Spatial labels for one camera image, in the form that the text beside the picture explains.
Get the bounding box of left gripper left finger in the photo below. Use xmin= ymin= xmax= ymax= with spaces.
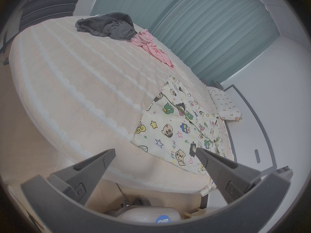
xmin=50 ymin=149 xmax=116 ymax=206

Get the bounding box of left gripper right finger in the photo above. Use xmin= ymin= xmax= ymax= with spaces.
xmin=195 ymin=147 xmax=262 ymax=206

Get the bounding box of white printed pyjama top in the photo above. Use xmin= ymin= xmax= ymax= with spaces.
xmin=130 ymin=75 xmax=225 ymax=196

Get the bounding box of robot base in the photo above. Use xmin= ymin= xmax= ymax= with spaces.
xmin=104 ymin=204 xmax=183 ymax=225

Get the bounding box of bed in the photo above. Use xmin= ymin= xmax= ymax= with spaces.
xmin=5 ymin=15 xmax=277 ymax=196

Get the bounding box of pile of clothes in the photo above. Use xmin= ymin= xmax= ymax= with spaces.
xmin=75 ymin=12 xmax=135 ymax=41

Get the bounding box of white printed pillow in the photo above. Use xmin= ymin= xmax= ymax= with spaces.
xmin=208 ymin=86 xmax=243 ymax=122

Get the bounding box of pink garment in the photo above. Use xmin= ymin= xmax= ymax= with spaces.
xmin=130 ymin=29 xmax=175 ymax=69

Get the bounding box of blue-green curtain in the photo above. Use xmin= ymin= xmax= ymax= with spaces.
xmin=90 ymin=0 xmax=281 ymax=82

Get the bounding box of black chest of drawers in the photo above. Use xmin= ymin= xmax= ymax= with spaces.
xmin=19 ymin=0 xmax=80 ymax=30

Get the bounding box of black cable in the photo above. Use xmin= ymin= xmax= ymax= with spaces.
xmin=116 ymin=183 xmax=130 ymax=208

